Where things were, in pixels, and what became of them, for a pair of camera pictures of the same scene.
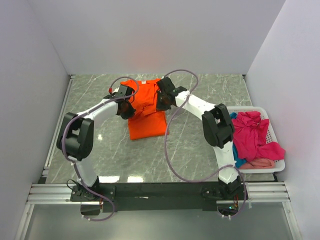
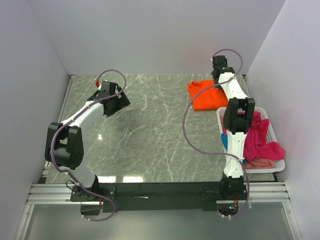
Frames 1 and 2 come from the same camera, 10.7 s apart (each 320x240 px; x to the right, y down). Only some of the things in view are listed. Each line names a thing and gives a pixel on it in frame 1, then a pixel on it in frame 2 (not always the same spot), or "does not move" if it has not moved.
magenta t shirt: [249, 138] does not move
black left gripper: [130, 113] → [122, 102]
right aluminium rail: [262, 192] does not move
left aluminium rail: [53, 194] does not move
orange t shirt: [147, 121] → [211, 98]
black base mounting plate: [120, 197] does not move
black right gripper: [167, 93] → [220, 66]
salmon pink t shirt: [258, 163] does not move
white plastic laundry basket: [279, 165] does not move
